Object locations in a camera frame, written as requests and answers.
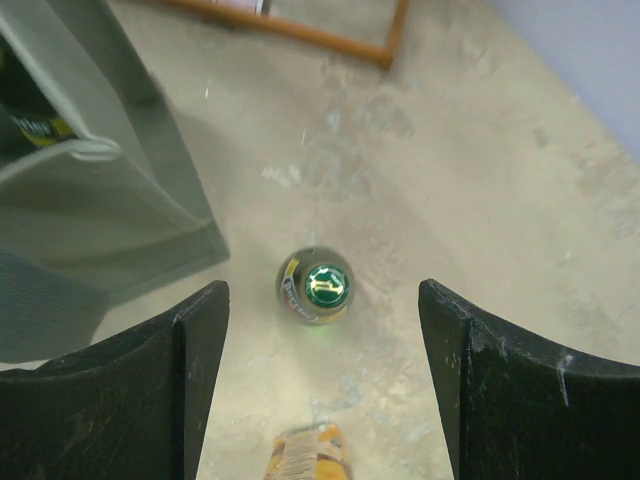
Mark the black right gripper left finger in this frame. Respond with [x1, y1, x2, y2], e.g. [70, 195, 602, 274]
[1, 281, 230, 479]

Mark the green canvas tote bag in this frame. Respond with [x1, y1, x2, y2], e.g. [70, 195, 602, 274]
[1, 1, 229, 364]

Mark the orange juice plastic bottle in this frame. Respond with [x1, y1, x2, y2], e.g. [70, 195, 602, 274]
[263, 423, 354, 480]

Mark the orange wooden shoe rack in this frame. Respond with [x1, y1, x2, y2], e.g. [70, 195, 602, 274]
[148, 1, 410, 72]

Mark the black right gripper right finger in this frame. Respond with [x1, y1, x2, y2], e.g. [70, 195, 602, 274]
[418, 279, 639, 479]

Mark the green Perrier glass bottle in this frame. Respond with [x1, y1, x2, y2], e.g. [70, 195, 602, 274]
[1, 40, 77, 149]

